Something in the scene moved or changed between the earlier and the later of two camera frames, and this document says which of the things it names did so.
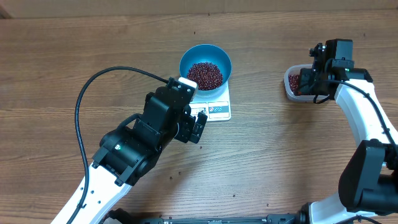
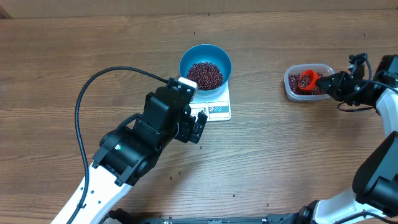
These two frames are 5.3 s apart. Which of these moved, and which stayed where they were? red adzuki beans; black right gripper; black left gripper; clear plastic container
Moved: black right gripper
Stayed: black left gripper; red adzuki beans; clear plastic container
